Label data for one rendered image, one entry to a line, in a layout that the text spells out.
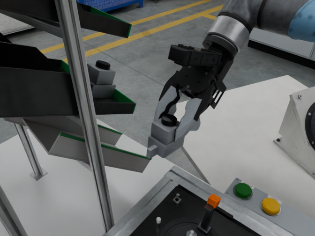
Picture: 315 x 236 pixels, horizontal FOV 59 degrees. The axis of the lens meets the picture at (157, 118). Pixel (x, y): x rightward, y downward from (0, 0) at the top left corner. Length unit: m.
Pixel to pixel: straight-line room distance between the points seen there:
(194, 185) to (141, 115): 1.82
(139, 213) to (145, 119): 1.82
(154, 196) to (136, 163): 0.10
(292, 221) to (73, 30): 0.60
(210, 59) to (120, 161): 0.29
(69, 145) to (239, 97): 0.88
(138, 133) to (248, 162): 1.48
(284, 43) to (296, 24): 3.15
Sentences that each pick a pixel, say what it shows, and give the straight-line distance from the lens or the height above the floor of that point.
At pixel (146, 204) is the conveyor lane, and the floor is 0.95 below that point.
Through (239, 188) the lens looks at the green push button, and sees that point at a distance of 0.74.
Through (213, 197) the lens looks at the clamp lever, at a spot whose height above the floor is 1.07.
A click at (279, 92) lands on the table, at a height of 0.86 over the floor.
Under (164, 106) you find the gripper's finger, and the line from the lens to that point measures 0.55.
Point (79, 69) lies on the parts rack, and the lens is 0.42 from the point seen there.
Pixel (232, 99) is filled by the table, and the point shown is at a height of 0.86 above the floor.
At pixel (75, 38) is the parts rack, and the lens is 0.41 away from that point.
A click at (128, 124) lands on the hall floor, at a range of 2.43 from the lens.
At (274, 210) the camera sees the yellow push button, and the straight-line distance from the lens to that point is 0.72.
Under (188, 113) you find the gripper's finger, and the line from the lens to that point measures 0.52.
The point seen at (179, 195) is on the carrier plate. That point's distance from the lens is 0.70.
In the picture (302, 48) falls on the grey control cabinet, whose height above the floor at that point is 0.20.
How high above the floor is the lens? 1.53
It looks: 38 degrees down
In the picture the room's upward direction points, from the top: straight up
